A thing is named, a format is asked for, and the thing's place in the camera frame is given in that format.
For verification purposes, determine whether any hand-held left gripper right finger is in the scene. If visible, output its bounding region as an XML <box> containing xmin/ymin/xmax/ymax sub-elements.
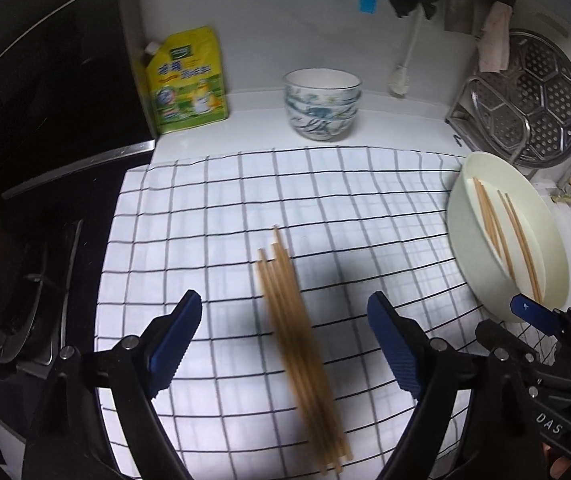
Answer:
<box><xmin>367</xmin><ymin>291</ymin><xmax>549</xmax><ymax>480</ymax></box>

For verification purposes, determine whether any perforated steel steamer tray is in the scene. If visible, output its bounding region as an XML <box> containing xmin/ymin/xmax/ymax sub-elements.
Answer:
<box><xmin>468</xmin><ymin>30</ymin><xmax>571</xmax><ymax>168</ymax></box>

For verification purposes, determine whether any yellow seasoning pouch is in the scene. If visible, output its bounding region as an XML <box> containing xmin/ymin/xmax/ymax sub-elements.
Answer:
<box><xmin>144</xmin><ymin>26</ymin><xmax>229</xmax><ymax>136</ymax></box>

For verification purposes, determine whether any black range hood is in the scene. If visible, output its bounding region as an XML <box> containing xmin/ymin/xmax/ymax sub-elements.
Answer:
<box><xmin>0</xmin><ymin>0</ymin><xmax>158</xmax><ymax>201</ymax></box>

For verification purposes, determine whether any beige hanging cloth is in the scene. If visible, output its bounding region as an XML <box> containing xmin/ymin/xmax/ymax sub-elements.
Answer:
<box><xmin>475</xmin><ymin>1</ymin><xmax>512</xmax><ymax>73</ymax></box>

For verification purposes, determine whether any person's right hand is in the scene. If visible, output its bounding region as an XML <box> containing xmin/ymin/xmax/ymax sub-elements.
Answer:
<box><xmin>541</xmin><ymin>442</ymin><xmax>569</xmax><ymax>478</ymax></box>

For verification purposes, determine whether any bundle of wooden chopsticks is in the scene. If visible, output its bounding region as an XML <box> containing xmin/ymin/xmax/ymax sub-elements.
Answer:
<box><xmin>256</xmin><ymin>225</ymin><xmax>353</xmax><ymax>476</ymax></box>

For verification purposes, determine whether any blue patterned ceramic bowl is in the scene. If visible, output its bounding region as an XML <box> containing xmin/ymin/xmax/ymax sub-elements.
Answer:
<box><xmin>282</xmin><ymin>68</ymin><xmax>363</xmax><ymax>106</ymax></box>
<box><xmin>288</xmin><ymin>110</ymin><xmax>357</xmax><ymax>142</ymax></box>
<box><xmin>285</xmin><ymin>97</ymin><xmax>361</xmax><ymax>118</ymax></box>

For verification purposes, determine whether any black gas stove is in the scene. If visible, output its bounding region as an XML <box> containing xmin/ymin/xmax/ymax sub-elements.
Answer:
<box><xmin>0</xmin><ymin>175</ymin><xmax>131</xmax><ymax>411</ymax></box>

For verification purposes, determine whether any steel cleaver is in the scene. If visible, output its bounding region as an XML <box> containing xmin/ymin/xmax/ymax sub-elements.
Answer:
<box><xmin>443</xmin><ymin>0</ymin><xmax>481</xmax><ymax>33</ymax></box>

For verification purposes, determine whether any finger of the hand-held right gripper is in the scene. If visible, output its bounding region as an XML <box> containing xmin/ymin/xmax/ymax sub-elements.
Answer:
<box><xmin>474</xmin><ymin>319</ymin><xmax>542</xmax><ymax>367</ymax></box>
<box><xmin>509</xmin><ymin>295</ymin><xmax>571</xmax><ymax>337</ymax></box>

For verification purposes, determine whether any white bottle brush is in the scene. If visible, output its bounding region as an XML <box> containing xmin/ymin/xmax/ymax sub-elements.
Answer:
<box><xmin>390</xmin><ymin>10</ymin><xmax>423</xmax><ymax>96</ymax></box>

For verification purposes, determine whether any white black-grid cloth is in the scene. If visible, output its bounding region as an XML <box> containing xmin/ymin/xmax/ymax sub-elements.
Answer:
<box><xmin>94</xmin><ymin>145</ymin><xmax>556</xmax><ymax>480</ymax></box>

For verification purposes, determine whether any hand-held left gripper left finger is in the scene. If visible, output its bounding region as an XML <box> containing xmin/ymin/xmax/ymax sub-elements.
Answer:
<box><xmin>21</xmin><ymin>290</ymin><xmax>203</xmax><ymax>480</ymax></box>

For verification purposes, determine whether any cream plastic basin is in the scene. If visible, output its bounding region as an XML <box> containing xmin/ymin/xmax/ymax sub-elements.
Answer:
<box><xmin>446</xmin><ymin>152</ymin><xmax>569</xmax><ymax>323</ymax></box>

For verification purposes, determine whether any steel lid rack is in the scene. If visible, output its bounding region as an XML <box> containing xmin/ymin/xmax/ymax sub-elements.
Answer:
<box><xmin>445</xmin><ymin>74</ymin><xmax>541</xmax><ymax>181</ymax></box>

